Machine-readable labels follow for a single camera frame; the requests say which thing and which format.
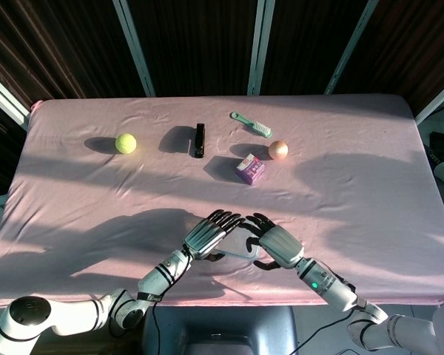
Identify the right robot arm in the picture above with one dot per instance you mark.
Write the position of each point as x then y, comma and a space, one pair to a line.
355, 299

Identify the black stapler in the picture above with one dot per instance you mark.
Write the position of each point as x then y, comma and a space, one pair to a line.
200, 142

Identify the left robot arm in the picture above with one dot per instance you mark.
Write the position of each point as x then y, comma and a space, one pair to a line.
96, 310

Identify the clear plastic container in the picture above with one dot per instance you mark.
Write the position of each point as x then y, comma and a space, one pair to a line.
231, 249

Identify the green cleaning brush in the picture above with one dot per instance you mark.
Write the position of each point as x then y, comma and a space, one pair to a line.
257, 125

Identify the yellow tennis ball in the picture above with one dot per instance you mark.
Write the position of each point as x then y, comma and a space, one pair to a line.
126, 143

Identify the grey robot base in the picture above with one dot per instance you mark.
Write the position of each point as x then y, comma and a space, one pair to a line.
222, 329

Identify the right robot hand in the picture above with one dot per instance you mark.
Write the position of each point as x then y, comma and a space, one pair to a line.
281, 244

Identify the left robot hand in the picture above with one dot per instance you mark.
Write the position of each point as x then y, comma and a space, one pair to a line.
203, 236

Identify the light blue frame bar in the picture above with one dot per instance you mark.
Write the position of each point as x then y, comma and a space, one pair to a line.
349, 48
260, 48
5, 100
135, 48
436, 100

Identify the pink tablecloth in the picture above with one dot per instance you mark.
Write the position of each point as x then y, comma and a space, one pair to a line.
336, 229

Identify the orange onion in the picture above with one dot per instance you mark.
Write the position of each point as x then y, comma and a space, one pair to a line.
278, 150

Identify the black floor object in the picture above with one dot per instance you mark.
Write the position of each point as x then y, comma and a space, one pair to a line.
442, 146

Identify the purple cardboard box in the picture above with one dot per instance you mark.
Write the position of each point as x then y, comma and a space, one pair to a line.
251, 170

